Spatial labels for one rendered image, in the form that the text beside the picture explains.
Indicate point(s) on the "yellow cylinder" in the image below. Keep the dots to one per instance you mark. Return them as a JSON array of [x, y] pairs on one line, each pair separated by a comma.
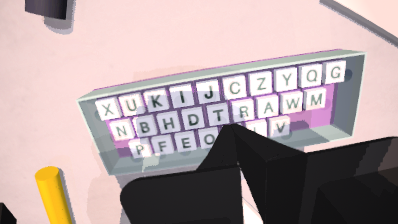
[[52, 194]]

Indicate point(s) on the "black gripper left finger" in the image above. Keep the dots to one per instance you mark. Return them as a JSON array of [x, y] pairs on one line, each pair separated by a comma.
[[213, 190]]

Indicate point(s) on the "grey keyboard with white letter keys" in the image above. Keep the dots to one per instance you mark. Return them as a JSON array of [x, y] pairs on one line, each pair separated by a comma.
[[173, 120]]

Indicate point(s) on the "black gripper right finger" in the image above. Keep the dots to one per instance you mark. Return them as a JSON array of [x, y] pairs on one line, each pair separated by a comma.
[[283, 181]]

